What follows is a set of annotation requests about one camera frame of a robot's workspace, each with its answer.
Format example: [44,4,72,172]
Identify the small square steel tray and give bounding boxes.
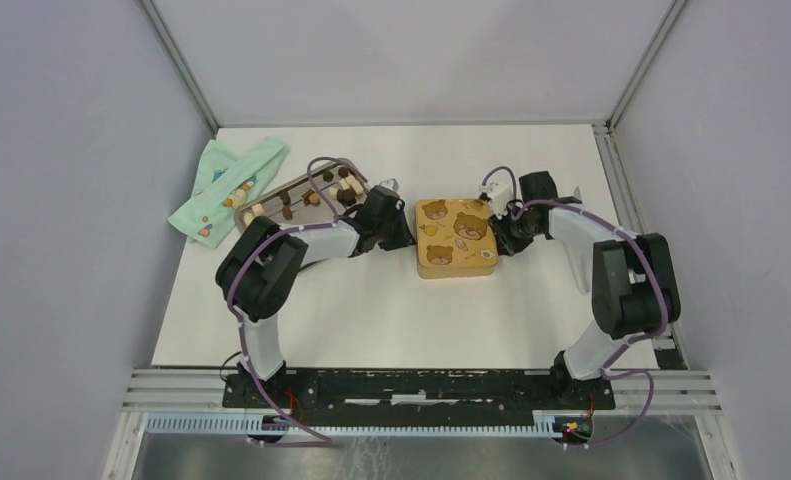
[415,199,498,265]

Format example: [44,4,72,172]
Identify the gold chocolate box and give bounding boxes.
[417,257,498,280]

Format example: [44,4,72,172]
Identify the steel tray with rack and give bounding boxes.
[234,157,371,232]

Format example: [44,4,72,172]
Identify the metal serving tongs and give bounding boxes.
[549,196,598,295]

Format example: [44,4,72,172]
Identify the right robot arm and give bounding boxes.
[479,171,681,408]

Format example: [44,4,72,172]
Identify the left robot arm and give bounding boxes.
[215,185,416,408]

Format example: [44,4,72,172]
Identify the green printed cloth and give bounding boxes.
[168,137,290,249]

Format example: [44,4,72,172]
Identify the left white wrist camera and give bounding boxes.
[379,178,399,193]

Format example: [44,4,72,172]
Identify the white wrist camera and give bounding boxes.
[379,178,399,193]
[479,182,515,219]

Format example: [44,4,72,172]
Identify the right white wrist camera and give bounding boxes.
[479,182,515,219]

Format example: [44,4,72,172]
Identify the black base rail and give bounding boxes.
[221,368,616,429]

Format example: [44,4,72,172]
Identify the white slotted cable duct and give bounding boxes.
[144,411,557,439]

